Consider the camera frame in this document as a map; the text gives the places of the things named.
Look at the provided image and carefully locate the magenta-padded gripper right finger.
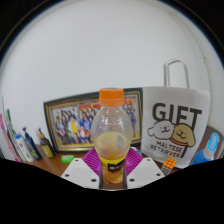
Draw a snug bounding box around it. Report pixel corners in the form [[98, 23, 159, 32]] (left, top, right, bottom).
[[123, 147, 166, 190]]

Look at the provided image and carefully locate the white gift bag with dogs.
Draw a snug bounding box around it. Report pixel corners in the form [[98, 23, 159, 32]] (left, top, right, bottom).
[[139, 58, 212, 169]]

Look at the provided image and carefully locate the white shampoo bottle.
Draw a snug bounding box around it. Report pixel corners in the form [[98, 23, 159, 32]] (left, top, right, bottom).
[[14, 133, 34, 163]]

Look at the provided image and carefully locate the orange juice bottle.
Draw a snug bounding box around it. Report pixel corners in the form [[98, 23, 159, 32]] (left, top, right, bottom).
[[90, 87, 135, 186]]

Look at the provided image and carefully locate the dark blue pump bottle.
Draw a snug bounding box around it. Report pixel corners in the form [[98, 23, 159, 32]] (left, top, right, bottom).
[[21, 126, 43, 161]]

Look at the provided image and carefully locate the framed group photo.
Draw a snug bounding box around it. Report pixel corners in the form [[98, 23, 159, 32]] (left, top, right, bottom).
[[43, 87, 144, 154]]

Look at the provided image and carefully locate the green soap bar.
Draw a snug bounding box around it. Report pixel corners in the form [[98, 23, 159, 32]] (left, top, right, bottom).
[[60, 154, 76, 164]]

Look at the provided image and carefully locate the blue detergent bottle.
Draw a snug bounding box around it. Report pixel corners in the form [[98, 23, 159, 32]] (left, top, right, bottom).
[[189, 132, 222, 167]]

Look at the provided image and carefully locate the orange puzzle cube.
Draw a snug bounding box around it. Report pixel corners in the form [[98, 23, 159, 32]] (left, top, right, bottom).
[[160, 157, 178, 176]]

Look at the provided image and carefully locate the dark bottle with yellow label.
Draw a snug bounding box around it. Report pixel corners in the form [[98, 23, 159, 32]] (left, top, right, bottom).
[[37, 128, 56, 159]]

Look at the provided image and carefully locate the blue tissue pack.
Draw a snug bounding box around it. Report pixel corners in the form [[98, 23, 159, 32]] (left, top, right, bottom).
[[131, 145, 143, 156]]

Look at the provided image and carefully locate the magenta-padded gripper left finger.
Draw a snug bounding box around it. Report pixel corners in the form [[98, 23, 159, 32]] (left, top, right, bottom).
[[60, 147, 102, 190]]

